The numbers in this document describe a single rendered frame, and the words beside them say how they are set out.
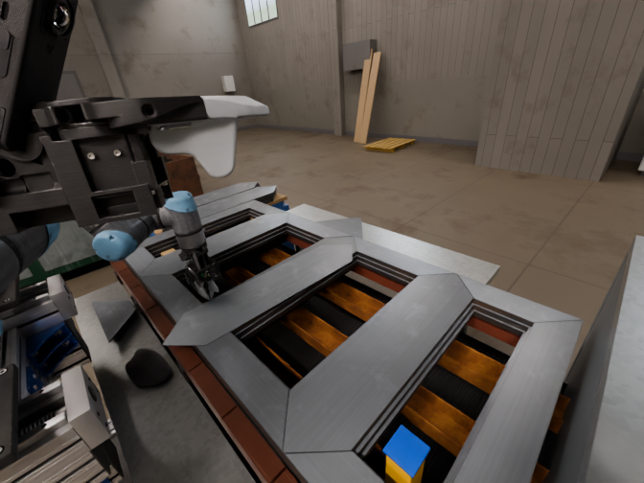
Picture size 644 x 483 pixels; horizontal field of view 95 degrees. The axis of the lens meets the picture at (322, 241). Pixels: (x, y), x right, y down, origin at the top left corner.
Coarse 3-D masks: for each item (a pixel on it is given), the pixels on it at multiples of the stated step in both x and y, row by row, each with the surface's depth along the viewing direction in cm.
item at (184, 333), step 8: (184, 320) 89; (176, 328) 86; (184, 328) 86; (192, 328) 86; (176, 336) 83; (184, 336) 83; (192, 336) 83; (200, 336) 82; (176, 344) 81; (184, 344) 80; (192, 344) 80; (200, 344) 80
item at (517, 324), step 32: (224, 224) 158; (288, 224) 144; (224, 256) 126; (320, 288) 105; (256, 320) 89; (512, 320) 81; (224, 384) 72; (416, 384) 69; (384, 416) 61; (480, 416) 61; (448, 480) 52
